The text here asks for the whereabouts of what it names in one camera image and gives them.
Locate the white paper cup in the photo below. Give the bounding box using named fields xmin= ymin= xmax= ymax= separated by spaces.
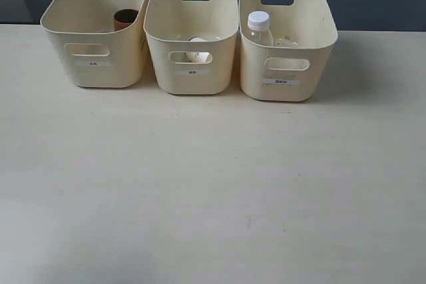
xmin=184 ymin=37 xmax=212 ymax=64

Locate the clear plastic bottle white cap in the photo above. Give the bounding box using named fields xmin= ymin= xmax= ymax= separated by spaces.
xmin=247 ymin=11 xmax=274 ymax=47

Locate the brown wooden cup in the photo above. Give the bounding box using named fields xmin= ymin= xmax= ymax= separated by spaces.
xmin=113 ymin=9 xmax=138 ymax=31

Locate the right cream plastic bin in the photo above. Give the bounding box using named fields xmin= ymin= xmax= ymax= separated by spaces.
xmin=239 ymin=0 xmax=338 ymax=102

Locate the cream plastic bin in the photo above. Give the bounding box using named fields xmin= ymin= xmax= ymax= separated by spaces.
xmin=144 ymin=0 xmax=239 ymax=95
xmin=239 ymin=0 xmax=338 ymax=102
xmin=40 ymin=0 xmax=148 ymax=88

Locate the middle cream plastic bin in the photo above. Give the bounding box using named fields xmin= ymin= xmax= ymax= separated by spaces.
xmin=144 ymin=0 xmax=239 ymax=95

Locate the left cream plastic bin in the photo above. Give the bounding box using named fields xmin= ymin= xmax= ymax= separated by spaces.
xmin=40 ymin=0 xmax=148 ymax=88

